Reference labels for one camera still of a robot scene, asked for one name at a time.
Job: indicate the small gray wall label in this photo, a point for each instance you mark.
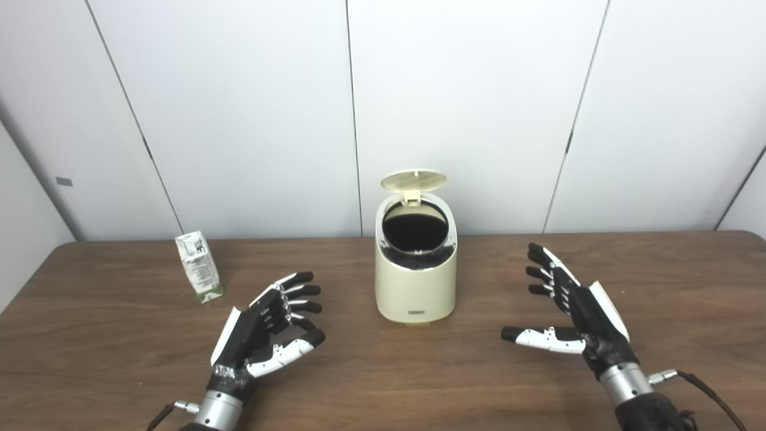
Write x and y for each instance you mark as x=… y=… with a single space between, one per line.
x=64 y=181

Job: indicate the white green milk carton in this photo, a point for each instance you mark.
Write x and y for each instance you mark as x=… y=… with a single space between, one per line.
x=199 y=269

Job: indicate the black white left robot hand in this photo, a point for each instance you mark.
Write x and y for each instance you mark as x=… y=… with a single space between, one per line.
x=242 y=344

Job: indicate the black wall panel hinge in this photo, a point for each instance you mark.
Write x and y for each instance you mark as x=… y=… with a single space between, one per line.
x=568 y=142

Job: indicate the cream-colored bin body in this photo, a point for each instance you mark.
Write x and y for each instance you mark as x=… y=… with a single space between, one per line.
x=415 y=293

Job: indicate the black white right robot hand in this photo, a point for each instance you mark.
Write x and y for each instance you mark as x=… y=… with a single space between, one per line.
x=598 y=326

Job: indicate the cream round bin lid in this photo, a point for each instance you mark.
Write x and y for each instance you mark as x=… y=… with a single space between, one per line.
x=414 y=179

